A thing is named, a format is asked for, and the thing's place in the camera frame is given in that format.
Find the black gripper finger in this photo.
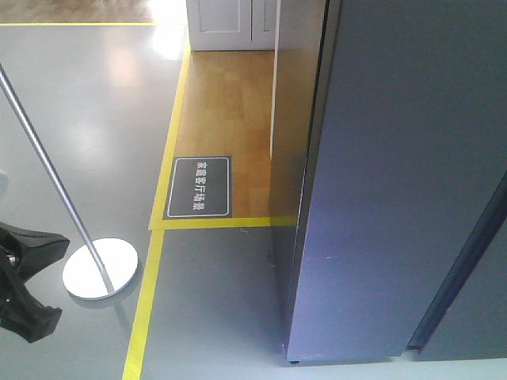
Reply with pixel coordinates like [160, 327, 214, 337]
[1, 284, 63, 343]
[7, 227, 70, 283]

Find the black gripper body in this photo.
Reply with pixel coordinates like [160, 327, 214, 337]
[1, 223, 28, 317]

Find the dark grey fridge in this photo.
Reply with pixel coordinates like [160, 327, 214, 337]
[406, 180, 506, 361]

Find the silver pole stand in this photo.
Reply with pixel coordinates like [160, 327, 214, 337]
[1, 69, 139, 301]

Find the dark floor sign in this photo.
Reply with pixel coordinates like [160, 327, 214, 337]
[163, 156, 232, 220]

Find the white cabinet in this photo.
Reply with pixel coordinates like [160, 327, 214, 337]
[186, 0, 277, 51]

